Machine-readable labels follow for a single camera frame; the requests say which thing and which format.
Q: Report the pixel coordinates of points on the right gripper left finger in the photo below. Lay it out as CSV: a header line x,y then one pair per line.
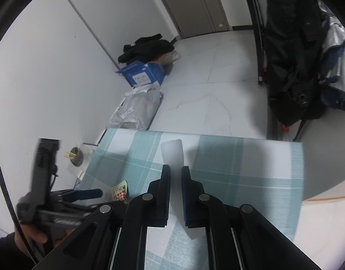
x,y
114,235

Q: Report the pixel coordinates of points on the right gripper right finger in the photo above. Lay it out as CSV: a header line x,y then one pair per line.
x,y
238,237

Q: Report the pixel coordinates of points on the red checked snack packet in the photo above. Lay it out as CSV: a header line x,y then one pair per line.
x,y
119,192

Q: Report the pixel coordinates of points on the person's left hand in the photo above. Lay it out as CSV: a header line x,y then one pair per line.
x,y
33,234

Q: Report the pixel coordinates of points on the grey cup with sticks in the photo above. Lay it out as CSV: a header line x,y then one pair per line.
x,y
75,155

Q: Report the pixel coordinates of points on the teal checked tablecloth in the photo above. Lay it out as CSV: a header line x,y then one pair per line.
x,y
267,174

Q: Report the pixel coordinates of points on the grey plastic mailer bag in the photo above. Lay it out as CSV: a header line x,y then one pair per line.
x,y
138,108

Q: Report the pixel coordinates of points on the blue cardboard box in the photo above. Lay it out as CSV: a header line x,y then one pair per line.
x,y
138,73

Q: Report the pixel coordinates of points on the black clothes pile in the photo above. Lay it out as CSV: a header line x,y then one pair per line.
x,y
145,49

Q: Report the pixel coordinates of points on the silver insulated bag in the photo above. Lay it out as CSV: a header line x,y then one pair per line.
x,y
332,72

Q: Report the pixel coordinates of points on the brown door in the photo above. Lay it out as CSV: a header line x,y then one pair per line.
x,y
197,17

